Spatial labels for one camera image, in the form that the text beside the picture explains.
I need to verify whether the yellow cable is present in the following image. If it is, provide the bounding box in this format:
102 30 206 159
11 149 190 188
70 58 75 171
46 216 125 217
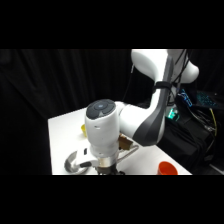
209 108 218 138

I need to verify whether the black robot stand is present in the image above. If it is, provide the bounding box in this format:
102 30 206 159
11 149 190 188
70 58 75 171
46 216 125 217
156 99 218 176

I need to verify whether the silver metal bowl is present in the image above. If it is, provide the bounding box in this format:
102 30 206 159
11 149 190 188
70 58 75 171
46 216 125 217
63 149 90 175

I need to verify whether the yellow plastic cup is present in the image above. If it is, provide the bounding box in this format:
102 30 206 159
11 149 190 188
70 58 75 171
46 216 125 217
80 123 89 138

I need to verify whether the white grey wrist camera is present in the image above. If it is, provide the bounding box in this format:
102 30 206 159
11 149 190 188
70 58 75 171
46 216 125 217
74 144 101 169

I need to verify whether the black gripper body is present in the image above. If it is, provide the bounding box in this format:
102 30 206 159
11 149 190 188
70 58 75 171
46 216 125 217
95 165 126 176

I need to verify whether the orange plastic bowl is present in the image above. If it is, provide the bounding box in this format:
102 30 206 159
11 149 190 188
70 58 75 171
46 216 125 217
157 160 179 176

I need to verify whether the blue cable bundle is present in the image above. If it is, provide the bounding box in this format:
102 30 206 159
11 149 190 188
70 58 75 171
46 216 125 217
177 88 194 108

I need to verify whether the black curtain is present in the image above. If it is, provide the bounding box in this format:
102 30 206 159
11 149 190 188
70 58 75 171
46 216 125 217
0 49 224 176

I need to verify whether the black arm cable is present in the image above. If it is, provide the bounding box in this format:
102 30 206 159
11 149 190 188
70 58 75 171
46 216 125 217
152 49 194 101

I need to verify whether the green base light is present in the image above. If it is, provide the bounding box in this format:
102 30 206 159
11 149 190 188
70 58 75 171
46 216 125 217
166 107 181 122

